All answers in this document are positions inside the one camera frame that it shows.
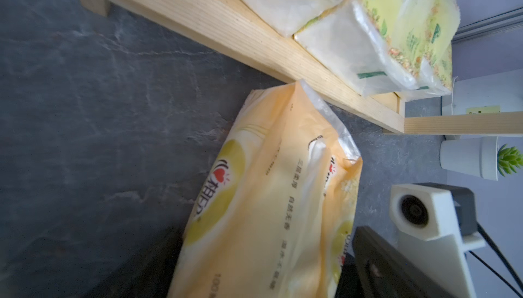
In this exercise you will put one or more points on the small potted succulent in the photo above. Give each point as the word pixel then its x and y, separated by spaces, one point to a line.
pixel 481 157

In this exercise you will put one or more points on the large potted green plant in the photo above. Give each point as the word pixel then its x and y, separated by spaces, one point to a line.
pixel 493 94

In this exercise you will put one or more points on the wooden two-tier shelf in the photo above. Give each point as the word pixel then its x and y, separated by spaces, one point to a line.
pixel 232 29

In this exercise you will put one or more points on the orange tissue pack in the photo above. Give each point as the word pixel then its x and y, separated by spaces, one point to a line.
pixel 275 214

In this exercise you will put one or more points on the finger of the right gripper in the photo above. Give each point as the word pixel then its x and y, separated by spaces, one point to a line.
pixel 349 285

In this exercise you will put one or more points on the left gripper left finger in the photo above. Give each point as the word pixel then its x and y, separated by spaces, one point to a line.
pixel 148 273

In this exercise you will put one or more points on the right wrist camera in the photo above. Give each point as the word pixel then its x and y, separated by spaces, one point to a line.
pixel 437 227

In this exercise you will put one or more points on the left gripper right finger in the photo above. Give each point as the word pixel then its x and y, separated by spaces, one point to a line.
pixel 384 272

